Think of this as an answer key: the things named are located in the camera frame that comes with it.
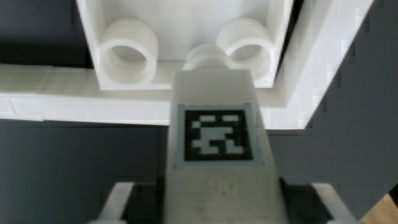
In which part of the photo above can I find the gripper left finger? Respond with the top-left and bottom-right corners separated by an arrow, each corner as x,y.
88,182 -> 163,224

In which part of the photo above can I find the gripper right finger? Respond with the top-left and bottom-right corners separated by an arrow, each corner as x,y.
280,179 -> 360,224

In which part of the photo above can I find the white chair leg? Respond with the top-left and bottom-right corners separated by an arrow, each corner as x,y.
164,45 -> 289,224

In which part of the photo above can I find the white chair seat part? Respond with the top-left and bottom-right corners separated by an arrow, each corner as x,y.
77,0 -> 296,91

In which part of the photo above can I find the white U-shaped fence frame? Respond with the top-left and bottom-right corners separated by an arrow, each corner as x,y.
0,0 -> 376,130

